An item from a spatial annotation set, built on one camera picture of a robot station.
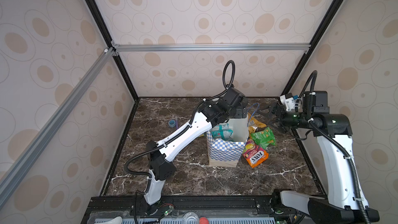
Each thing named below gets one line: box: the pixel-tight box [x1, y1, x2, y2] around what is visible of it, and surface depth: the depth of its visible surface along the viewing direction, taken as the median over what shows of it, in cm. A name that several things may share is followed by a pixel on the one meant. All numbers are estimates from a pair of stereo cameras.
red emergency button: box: [199, 216, 210, 224], surface depth 69 cm
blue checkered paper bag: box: [206, 113, 249, 168], surface depth 73 cm
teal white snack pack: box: [211, 123, 234, 142], surface depth 96 cm
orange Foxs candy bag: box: [242, 138, 269, 168], surface depth 89 cm
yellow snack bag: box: [247, 112, 267, 137], surface depth 101 cm
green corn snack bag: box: [250, 126, 277, 150], surface depth 94 cm
